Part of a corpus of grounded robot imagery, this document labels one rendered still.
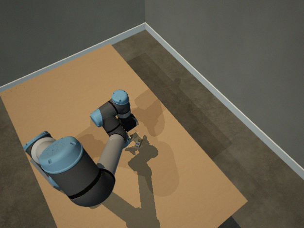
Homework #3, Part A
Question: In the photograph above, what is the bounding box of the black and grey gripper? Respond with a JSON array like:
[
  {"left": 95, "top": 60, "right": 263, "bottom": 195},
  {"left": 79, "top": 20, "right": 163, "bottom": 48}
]
[{"left": 118, "top": 113, "right": 139, "bottom": 132}]

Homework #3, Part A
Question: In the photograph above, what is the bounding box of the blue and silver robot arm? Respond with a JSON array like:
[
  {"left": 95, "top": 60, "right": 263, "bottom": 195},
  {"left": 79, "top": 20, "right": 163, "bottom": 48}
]
[{"left": 23, "top": 90, "right": 131, "bottom": 207}]

